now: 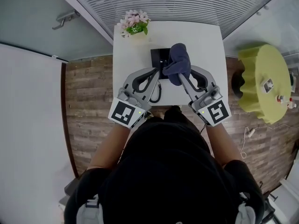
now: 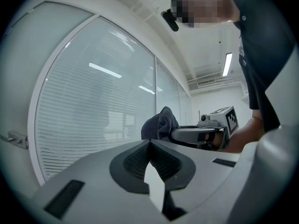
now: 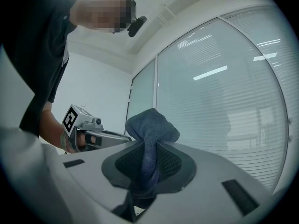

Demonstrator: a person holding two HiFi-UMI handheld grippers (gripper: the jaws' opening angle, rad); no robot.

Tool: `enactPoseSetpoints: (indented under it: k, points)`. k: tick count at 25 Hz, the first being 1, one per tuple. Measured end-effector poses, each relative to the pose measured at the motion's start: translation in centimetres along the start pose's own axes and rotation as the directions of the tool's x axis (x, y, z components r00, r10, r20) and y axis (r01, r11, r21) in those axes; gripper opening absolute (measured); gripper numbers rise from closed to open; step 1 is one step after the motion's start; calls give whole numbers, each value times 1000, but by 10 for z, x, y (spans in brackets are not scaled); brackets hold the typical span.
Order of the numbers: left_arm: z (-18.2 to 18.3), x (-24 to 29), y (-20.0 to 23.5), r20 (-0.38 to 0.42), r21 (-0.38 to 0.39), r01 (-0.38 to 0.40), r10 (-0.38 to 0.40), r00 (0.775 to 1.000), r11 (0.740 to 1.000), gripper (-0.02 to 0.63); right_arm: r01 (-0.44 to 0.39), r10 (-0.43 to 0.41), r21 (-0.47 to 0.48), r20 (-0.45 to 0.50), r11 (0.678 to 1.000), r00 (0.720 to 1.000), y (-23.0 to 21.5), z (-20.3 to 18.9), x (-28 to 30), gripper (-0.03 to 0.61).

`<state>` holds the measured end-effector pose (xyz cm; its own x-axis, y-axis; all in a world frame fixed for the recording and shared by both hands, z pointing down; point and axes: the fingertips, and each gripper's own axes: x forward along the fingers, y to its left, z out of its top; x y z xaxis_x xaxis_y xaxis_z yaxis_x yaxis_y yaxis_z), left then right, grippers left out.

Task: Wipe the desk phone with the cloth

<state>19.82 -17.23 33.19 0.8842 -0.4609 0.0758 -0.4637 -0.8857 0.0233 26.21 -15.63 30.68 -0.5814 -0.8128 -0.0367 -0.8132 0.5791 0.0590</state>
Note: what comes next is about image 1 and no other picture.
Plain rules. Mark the white power strip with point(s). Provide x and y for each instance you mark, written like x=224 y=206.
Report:
x=251 y=132

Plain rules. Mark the person's black shirt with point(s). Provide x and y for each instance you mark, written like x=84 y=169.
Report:
x=163 y=171

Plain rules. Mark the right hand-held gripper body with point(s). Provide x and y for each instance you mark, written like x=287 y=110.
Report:
x=217 y=113

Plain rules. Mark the person's camouflage shoe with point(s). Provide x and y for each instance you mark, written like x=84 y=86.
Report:
x=149 y=115

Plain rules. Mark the yellow-green round table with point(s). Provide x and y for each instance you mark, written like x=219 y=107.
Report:
x=268 y=64

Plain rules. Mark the white side table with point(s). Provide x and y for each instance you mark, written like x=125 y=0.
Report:
x=205 y=55

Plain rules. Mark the person's right forearm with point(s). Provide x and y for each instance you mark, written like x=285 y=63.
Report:
x=222 y=146

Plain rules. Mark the black box device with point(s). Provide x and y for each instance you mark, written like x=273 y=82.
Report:
x=156 y=57

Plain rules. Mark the dark blue cloth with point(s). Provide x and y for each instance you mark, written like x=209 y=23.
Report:
x=178 y=62

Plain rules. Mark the pink flowers in pot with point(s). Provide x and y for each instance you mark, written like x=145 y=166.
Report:
x=134 y=22

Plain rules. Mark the white venetian blinds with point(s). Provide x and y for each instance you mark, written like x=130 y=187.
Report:
x=175 y=1

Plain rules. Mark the small white box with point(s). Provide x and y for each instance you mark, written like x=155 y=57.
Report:
x=268 y=85

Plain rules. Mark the person's left forearm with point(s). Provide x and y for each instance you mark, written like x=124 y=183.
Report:
x=109 y=146

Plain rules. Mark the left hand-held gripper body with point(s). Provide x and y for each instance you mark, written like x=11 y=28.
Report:
x=123 y=113

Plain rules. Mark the frosted glass door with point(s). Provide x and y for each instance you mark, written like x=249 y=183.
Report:
x=35 y=15

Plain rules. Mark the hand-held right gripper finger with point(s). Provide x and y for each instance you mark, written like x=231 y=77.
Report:
x=189 y=90
x=206 y=77

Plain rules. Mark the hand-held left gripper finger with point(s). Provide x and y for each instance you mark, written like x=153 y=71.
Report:
x=136 y=74
x=153 y=87

